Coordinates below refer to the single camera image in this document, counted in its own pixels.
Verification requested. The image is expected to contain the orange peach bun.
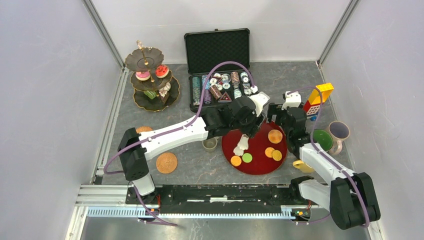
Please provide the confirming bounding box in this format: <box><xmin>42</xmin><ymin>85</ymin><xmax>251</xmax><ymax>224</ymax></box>
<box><xmin>267</xmin><ymin>129</ymin><xmax>283</xmax><ymax>144</ymax></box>

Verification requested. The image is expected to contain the white striped donut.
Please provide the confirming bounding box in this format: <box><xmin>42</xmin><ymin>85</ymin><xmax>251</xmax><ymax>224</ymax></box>
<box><xmin>159</xmin><ymin>82</ymin><xmax>171</xmax><ymax>96</ymax></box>

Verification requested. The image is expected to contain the chocolate cake slice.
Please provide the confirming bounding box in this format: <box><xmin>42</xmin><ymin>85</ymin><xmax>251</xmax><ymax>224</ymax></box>
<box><xmin>159</xmin><ymin>92</ymin><xmax>170</xmax><ymax>105</ymax></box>

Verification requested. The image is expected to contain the red frosted donut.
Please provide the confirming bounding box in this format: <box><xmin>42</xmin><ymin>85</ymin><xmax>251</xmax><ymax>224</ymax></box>
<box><xmin>155</xmin><ymin>64</ymin><xmax>170</xmax><ymax>79</ymax></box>

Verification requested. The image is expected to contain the white rectangular pastry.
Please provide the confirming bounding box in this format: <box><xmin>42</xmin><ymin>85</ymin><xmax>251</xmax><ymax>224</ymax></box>
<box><xmin>143</xmin><ymin>90</ymin><xmax>158</xmax><ymax>100</ymax></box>

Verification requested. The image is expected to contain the pink frosted donut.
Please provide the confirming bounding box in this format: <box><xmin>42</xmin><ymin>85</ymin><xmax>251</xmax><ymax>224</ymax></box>
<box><xmin>135</xmin><ymin>71</ymin><xmax>151</xmax><ymax>81</ymax></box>

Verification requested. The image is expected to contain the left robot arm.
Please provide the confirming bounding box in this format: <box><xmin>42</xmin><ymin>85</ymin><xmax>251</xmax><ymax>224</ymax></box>
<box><xmin>118</xmin><ymin>92</ymin><xmax>270</xmax><ymax>204</ymax></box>

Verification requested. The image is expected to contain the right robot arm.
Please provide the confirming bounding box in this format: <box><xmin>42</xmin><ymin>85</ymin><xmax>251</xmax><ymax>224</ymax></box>
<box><xmin>267</xmin><ymin>102</ymin><xmax>381</xmax><ymax>230</ymax></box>

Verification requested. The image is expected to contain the green bowl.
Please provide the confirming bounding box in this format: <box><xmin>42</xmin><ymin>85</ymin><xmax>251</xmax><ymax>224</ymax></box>
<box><xmin>312</xmin><ymin>129</ymin><xmax>334</xmax><ymax>152</ymax></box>

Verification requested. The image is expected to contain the orange waffle biscuit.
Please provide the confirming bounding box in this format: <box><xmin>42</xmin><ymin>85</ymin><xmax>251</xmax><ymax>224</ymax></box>
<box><xmin>271</xmin><ymin>149</ymin><xmax>283</xmax><ymax>162</ymax></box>

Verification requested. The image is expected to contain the toy block tower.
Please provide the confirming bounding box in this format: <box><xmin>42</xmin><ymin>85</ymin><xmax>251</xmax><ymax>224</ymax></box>
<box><xmin>303</xmin><ymin>83</ymin><xmax>334</xmax><ymax>122</ymax></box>

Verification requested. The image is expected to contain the red round tray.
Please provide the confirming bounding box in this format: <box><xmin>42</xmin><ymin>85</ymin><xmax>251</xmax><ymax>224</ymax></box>
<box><xmin>221</xmin><ymin>121</ymin><xmax>288</xmax><ymax>175</ymax></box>

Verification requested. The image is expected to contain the orange round biscuit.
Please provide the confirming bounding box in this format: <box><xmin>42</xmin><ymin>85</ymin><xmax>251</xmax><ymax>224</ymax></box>
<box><xmin>264</xmin><ymin>147</ymin><xmax>275</xmax><ymax>158</ymax></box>

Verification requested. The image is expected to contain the green macaron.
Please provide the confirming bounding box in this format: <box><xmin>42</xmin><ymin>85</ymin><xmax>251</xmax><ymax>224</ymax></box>
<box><xmin>241</xmin><ymin>153</ymin><xmax>253</xmax><ymax>163</ymax></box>

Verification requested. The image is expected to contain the small grey-green cup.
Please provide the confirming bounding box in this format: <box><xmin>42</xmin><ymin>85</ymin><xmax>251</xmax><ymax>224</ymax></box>
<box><xmin>202</xmin><ymin>138</ymin><xmax>219</xmax><ymax>152</ymax></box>

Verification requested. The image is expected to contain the yellow cup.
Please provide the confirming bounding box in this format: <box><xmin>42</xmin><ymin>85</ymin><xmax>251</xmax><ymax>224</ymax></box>
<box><xmin>292</xmin><ymin>160</ymin><xmax>315</xmax><ymax>174</ymax></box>

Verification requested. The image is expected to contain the yellow round cookie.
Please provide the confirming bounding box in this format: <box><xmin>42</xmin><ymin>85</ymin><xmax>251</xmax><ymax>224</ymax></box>
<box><xmin>230</xmin><ymin>155</ymin><xmax>242</xmax><ymax>167</ymax></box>

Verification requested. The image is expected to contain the beige purple mug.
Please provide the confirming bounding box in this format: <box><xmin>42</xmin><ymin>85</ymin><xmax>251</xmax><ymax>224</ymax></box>
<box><xmin>327</xmin><ymin>121</ymin><xmax>351</xmax><ymax>156</ymax></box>

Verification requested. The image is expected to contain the black poker chip case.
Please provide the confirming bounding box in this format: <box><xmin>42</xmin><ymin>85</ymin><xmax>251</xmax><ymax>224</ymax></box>
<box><xmin>183</xmin><ymin>28</ymin><xmax>252</xmax><ymax>113</ymax></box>

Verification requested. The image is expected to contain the woven coaster front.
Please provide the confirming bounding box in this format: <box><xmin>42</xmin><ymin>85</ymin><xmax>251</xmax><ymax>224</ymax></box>
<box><xmin>156</xmin><ymin>152</ymin><xmax>178</xmax><ymax>174</ymax></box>

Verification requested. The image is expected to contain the woven coaster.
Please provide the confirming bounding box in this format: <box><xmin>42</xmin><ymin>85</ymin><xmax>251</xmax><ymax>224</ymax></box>
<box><xmin>156</xmin><ymin>152</ymin><xmax>178</xmax><ymax>174</ymax></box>
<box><xmin>135</xmin><ymin>126</ymin><xmax>153</xmax><ymax>134</ymax></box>

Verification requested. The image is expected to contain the three-tier dessert stand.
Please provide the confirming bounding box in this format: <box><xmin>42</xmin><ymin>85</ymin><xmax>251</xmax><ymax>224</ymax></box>
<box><xmin>124</xmin><ymin>40</ymin><xmax>180</xmax><ymax>112</ymax></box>

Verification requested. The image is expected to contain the woven coaster left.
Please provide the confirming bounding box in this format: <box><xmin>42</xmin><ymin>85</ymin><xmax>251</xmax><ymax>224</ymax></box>
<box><xmin>135</xmin><ymin>126</ymin><xmax>153</xmax><ymax>134</ymax></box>

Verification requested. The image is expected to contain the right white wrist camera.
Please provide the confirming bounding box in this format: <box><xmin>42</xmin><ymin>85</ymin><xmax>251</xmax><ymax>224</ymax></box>
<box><xmin>281</xmin><ymin>91</ymin><xmax>302</xmax><ymax>110</ymax></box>

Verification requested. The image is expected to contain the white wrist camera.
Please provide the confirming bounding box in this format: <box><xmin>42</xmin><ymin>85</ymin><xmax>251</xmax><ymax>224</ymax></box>
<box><xmin>281</xmin><ymin>91</ymin><xmax>302</xmax><ymax>110</ymax></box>
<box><xmin>249</xmin><ymin>86</ymin><xmax>270</xmax><ymax>117</ymax></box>

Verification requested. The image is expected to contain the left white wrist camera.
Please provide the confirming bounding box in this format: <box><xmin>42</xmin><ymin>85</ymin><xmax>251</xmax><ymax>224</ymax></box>
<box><xmin>249</xmin><ymin>86</ymin><xmax>270</xmax><ymax>117</ymax></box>

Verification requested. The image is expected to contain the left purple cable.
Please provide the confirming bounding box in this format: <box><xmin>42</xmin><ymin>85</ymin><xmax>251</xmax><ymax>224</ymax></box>
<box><xmin>103</xmin><ymin>60</ymin><xmax>258</xmax><ymax>228</ymax></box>

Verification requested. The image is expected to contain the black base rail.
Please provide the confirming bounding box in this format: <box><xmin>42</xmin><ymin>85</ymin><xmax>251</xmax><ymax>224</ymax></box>
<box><xmin>125</xmin><ymin>184</ymin><xmax>311</xmax><ymax>220</ymax></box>

